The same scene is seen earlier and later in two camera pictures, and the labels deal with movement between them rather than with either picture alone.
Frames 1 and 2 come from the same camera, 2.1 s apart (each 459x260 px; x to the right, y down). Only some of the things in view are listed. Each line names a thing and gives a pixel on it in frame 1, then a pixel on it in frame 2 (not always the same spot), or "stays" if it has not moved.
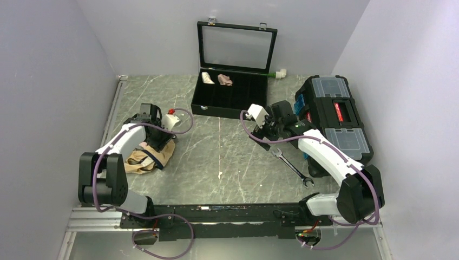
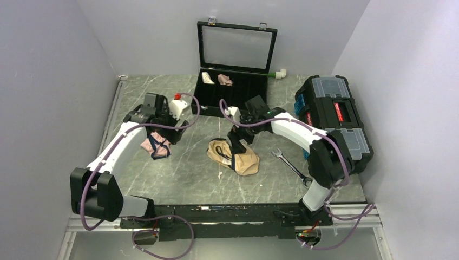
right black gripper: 261,132 -> 236,135
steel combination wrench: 304,179 stays
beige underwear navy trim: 144,159 -> 244,163
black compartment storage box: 234,63 stays
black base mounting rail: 223,222 stays
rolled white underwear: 207,78 stays
